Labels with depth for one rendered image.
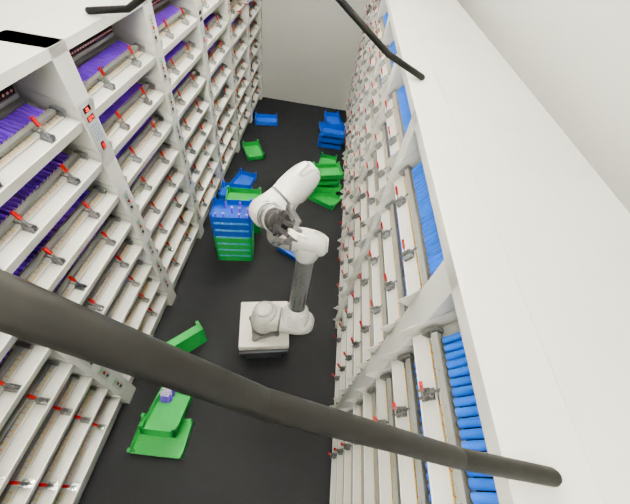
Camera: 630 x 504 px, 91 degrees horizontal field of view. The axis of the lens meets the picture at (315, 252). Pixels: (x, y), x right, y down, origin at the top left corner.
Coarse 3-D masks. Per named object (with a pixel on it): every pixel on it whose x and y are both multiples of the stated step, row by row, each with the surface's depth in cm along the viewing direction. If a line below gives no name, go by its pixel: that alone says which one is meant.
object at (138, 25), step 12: (132, 12) 152; (144, 12) 151; (120, 24) 156; (132, 24) 156; (144, 24) 155; (156, 24) 163; (144, 36) 160; (156, 48) 166; (156, 60) 168; (156, 72) 173; (168, 84) 184; (168, 108) 189; (180, 132) 209; (180, 144) 212; (180, 156) 215; (192, 180) 242; (192, 204) 250
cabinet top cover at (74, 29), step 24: (96, 0) 137; (120, 0) 140; (24, 24) 112; (48, 24) 115; (72, 24) 117; (96, 24) 122; (0, 48) 99; (24, 48) 101; (0, 72) 90; (24, 72) 96
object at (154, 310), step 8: (160, 296) 225; (152, 304) 219; (160, 304) 221; (152, 312) 213; (160, 312) 222; (144, 320) 211; (152, 320) 213; (144, 328) 208; (152, 328) 211; (128, 376) 190
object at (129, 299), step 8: (144, 264) 195; (136, 272) 190; (144, 272) 192; (136, 280) 187; (144, 280) 191; (136, 288) 185; (120, 296) 179; (128, 296) 180; (136, 296) 185; (120, 304) 176; (128, 304) 178; (112, 312) 172; (120, 312) 174; (128, 312) 179; (120, 320) 172
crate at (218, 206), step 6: (216, 204) 244; (222, 204) 246; (228, 204) 246; (234, 204) 247; (246, 204) 247; (216, 210) 241; (222, 210) 242; (228, 210) 243; (234, 210) 243; (210, 216) 229; (228, 216) 238; (234, 216) 239; (240, 216) 240; (228, 222) 235; (234, 222) 235; (240, 222) 235; (246, 222) 236
